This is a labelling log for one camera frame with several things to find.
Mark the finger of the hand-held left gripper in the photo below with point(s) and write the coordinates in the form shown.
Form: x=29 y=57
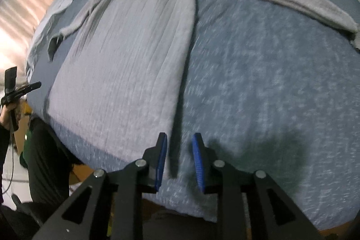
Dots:
x=29 y=87

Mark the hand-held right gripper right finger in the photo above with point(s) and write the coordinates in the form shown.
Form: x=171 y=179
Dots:
x=198 y=164

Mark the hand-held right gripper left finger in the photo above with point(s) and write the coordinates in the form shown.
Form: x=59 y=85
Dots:
x=161 y=164

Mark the grey knit sweater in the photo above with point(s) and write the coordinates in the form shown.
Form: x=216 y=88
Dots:
x=126 y=60

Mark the person's left forearm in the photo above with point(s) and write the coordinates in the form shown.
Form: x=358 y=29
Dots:
x=3 y=161

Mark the person's left hand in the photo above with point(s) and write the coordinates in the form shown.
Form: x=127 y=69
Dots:
x=5 y=117

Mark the pink curtain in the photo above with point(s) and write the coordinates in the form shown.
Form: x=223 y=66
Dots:
x=19 y=18

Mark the light blue sheet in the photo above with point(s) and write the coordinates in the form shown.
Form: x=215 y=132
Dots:
x=47 y=20

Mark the person's leg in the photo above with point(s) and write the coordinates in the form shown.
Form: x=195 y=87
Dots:
x=46 y=167

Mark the blue patterned bed sheet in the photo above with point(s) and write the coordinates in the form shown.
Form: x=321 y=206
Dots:
x=267 y=102

